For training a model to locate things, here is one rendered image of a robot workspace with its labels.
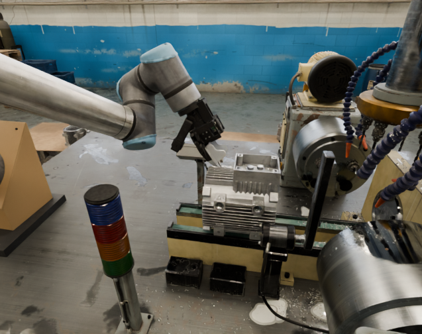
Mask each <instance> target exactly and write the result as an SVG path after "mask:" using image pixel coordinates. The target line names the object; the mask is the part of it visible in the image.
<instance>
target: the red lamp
mask: <svg viewBox="0 0 422 334"><path fill-rule="evenodd" d="M91 226H92V229H93V234H94V236H95V240H96V241H97V242H98V243H101V244H111V243H115V242H117V241H119V240H121V239H122V238H123V237H124V236H125V235H126V233H127V226H126V222H125V216H124V212H123V216H122V217H121V218H120V219H119V220H118V221H116V222H114V223H112V224H109V225H94V224H93V223H92V222H91Z"/></svg>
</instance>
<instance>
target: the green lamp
mask: <svg viewBox="0 0 422 334"><path fill-rule="evenodd" d="M101 261H102V265H103V269H104V271H105V272H106V273H107V274H108V275H110V276H119V275H122V274H124V273H126V272H127V271H128V270H129V269H130V268H131V266H132V264H133V258H132V252H131V248H130V251H129V252H128V253H127V254H126V255H125V256H124V257H122V258H121V259H119V260H114V261H106V260H103V259H102V258H101Z"/></svg>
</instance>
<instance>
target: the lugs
mask: <svg viewBox="0 0 422 334"><path fill-rule="evenodd" d="M202 196H203V197H211V187H205V186H203V191H202ZM269 203H278V193H275V192H270V195H269ZM203 230H205V231H210V230H211V227H208V226H203Z"/></svg>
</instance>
